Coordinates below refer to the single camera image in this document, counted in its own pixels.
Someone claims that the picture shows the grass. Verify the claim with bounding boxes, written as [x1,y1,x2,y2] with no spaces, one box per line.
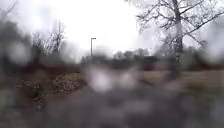
[141,68,224,99]

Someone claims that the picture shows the dark asphalt path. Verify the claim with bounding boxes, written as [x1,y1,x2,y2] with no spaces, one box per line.
[0,74,224,128]

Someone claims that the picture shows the pale-trunked bare tree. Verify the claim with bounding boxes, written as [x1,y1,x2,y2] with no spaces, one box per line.
[128,0,224,79]

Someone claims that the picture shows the leaf-covered ground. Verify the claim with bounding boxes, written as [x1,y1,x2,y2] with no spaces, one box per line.
[0,68,89,113]

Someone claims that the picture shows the lamp post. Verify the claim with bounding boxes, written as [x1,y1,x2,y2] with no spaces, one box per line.
[89,37,97,58]

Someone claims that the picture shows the dark low building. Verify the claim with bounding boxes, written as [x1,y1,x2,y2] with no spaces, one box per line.
[138,55,161,72]

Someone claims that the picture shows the bare thin trees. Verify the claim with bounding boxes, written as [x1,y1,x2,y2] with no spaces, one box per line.
[31,19,68,63]

